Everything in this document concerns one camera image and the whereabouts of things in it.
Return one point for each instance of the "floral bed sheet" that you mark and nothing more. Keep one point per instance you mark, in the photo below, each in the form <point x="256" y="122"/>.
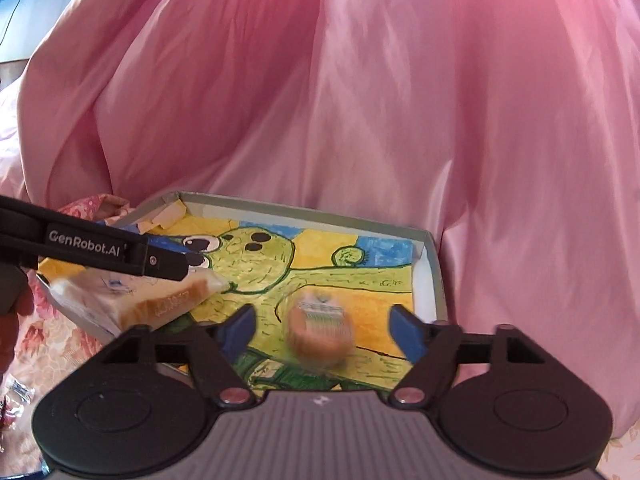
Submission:
<point x="50" y="340"/>

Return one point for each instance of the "clear plastic wrapper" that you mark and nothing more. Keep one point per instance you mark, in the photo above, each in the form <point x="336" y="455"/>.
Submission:
<point x="17" y="390"/>

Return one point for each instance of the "sliced bread packet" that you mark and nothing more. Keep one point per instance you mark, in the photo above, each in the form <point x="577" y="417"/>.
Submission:
<point x="150" y="301"/>

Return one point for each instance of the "light blue cloth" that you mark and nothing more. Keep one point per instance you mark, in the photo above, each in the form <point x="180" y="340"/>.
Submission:
<point x="30" y="5"/>

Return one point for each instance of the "person's left hand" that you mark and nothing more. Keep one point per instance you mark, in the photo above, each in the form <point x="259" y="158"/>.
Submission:
<point x="11" y="345"/>

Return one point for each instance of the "cream cardboard scrap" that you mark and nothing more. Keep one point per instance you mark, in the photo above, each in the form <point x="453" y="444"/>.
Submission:
<point x="162" y="216"/>

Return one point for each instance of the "pink satin curtain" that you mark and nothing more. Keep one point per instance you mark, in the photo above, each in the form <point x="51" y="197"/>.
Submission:
<point x="375" y="100"/>

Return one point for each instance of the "brown wooden headboard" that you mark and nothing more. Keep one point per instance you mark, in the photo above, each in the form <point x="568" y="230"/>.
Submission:
<point x="10" y="71"/>

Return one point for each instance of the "round orange cake packet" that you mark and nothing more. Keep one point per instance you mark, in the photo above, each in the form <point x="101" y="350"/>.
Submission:
<point x="318" y="331"/>

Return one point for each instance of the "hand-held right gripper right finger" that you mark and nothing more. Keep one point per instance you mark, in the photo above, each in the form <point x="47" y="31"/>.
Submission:
<point x="404" y="332"/>

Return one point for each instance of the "pink duvet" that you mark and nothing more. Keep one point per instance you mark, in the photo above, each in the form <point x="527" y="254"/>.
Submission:
<point x="10" y="140"/>

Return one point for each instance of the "grey cardboard box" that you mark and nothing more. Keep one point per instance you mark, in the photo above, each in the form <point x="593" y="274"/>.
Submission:
<point x="431" y="270"/>

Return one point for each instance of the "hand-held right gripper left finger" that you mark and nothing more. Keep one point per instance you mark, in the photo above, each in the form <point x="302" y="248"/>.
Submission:
<point x="241" y="331"/>

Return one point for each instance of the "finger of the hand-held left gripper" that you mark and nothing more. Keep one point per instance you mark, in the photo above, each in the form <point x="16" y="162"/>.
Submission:
<point x="167" y="262"/>

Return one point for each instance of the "green cartoon drawing sheet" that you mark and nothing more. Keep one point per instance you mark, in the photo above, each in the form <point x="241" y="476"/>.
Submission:
<point x="325" y="270"/>

